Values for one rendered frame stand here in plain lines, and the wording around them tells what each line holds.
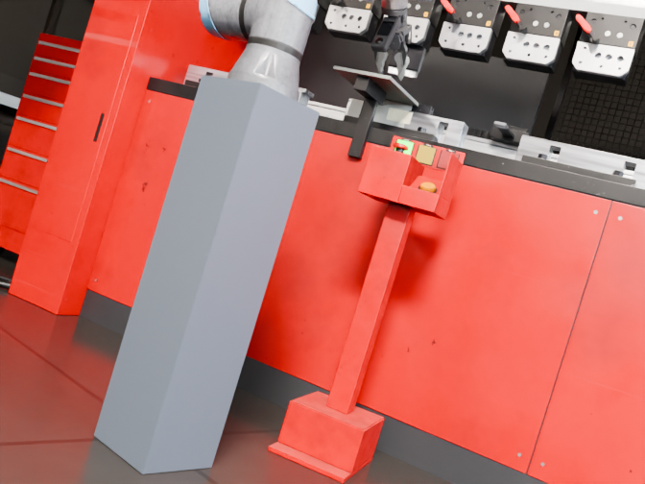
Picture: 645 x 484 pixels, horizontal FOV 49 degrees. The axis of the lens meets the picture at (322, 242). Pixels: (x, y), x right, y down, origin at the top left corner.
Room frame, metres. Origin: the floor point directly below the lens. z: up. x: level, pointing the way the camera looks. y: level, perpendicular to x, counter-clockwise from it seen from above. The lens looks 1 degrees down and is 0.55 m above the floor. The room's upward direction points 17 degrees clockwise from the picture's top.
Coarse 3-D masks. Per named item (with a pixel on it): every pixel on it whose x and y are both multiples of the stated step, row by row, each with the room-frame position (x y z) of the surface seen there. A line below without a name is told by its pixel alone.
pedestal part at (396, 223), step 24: (384, 216) 1.77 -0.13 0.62; (408, 216) 1.75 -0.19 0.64; (384, 240) 1.76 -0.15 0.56; (384, 264) 1.76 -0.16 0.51; (384, 288) 1.75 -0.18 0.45; (360, 312) 1.76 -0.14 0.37; (360, 336) 1.76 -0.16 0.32; (360, 360) 1.75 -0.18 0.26; (336, 384) 1.76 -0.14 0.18; (360, 384) 1.79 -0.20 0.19; (336, 408) 1.76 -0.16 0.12
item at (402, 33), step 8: (392, 16) 2.04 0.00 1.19; (400, 16) 2.06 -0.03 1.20; (400, 24) 2.07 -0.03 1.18; (408, 24) 2.10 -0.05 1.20; (400, 32) 2.05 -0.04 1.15; (408, 32) 2.08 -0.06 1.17; (392, 40) 2.06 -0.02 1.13; (400, 40) 2.06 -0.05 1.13; (408, 40) 2.10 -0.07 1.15; (392, 48) 2.07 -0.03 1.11
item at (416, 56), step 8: (408, 48) 2.22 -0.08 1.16; (416, 48) 2.21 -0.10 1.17; (424, 48) 2.20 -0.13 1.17; (392, 56) 2.24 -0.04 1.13; (408, 56) 2.22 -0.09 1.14; (416, 56) 2.21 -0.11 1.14; (392, 64) 2.24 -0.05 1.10; (408, 64) 2.22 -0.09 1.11; (416, 64) 2.20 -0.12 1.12; (392, 72) 2.24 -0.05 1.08; (408, 72) 2.22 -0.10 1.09; (416, 72) 2.21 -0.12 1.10
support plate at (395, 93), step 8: (344, 72) 2.02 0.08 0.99; (352, 72) 1.99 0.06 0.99; (360, 72) 1.98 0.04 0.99; (368, 72) 1.97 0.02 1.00; (352, 80) 2.09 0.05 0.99; (376, 80) 1.99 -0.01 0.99; (384, 80) 1.97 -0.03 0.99; (392, 80) 1.95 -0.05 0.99; (384, 88) 2.07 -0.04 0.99; (392, 88) 2.04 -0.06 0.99; (400, 88) 2.02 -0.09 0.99; (392, 96) 2.15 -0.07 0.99; (400, 96) 2.11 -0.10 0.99; (408, 96) 2.09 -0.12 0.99; (408, 104) 2.18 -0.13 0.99; (416, 104) 2.16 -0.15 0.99
